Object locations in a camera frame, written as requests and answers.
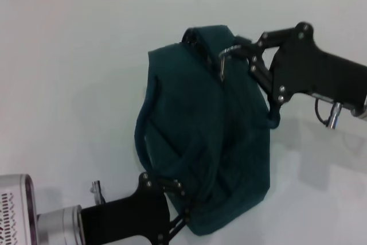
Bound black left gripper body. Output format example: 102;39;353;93
80;172;172;245

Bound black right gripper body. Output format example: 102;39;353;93
270;21;367;108

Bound metal zipper pull ring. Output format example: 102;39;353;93
218;44;242;81

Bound teal fabric lunch bag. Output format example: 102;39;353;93
134;24;281;236

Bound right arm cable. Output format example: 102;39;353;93
313;97;344;130

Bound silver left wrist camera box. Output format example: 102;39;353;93
0;173;38;245

